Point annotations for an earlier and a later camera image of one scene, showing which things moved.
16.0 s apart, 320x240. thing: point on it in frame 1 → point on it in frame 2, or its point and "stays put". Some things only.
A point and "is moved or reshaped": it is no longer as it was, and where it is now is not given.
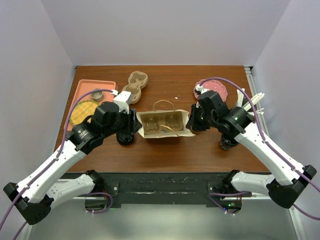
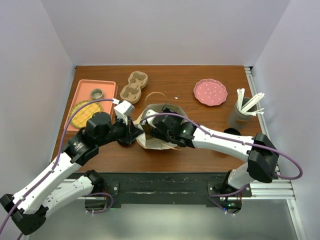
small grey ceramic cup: [98, 96] stays put
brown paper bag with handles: [164, 123] is moved or reshaped
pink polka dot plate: [215, 85] stays put
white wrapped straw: [240, 99] stays put
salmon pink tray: [84, 85] stays put
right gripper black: [192, 123] → [156, 132]
